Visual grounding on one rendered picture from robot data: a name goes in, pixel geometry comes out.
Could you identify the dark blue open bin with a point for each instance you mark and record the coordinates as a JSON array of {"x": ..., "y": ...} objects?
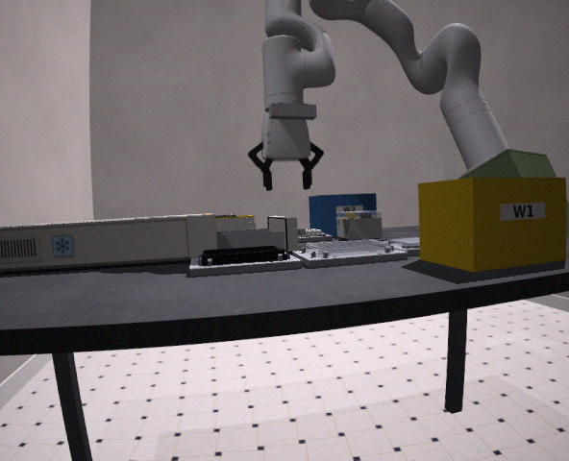
[{"x": 323, "y": 209}]

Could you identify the yellow box labelled w1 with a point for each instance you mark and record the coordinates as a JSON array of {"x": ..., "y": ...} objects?
[{"x": 481, "y": 224}]

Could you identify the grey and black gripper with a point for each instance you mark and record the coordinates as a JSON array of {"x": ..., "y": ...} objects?
[{"x": 285, "y": 140}]

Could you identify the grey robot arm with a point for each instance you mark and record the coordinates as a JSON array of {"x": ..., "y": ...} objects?
[{"x": 287, "y": 71}]

